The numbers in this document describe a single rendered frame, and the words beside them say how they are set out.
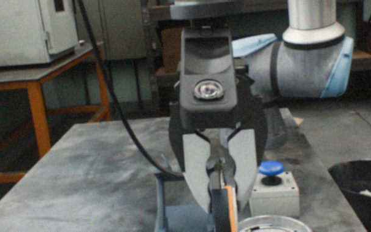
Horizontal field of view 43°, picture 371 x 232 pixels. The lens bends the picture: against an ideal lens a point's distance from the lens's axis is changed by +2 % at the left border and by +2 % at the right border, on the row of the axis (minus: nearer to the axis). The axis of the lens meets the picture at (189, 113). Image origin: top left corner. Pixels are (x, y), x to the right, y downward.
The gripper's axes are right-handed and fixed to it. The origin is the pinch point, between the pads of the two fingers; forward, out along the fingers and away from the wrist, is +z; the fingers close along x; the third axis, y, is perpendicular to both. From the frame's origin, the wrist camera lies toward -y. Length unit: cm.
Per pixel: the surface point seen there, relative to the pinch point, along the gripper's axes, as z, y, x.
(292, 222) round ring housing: 9.6, 12.4, -9.0
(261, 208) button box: 11.4, 20.4, -5.9
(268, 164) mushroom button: 5.8, 23.5, -7.7
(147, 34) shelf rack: 15, 343, 46
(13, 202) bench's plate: 13, 34, 37
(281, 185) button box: 8.8, 22.2, -9.3
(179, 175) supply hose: -1.2, 5.2, 4.6
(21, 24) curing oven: -9, 209, 96
